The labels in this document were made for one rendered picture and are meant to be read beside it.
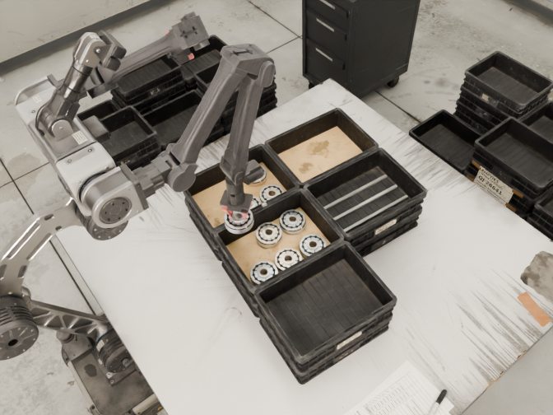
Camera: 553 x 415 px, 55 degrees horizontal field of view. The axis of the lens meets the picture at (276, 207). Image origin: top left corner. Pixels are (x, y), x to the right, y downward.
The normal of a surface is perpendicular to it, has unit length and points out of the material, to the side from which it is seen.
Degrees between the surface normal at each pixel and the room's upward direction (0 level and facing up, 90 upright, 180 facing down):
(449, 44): 0
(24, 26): 90
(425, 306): 0
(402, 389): 0
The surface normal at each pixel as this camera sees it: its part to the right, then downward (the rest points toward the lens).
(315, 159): -0.04, -0.61
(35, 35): 0.61, 0.61
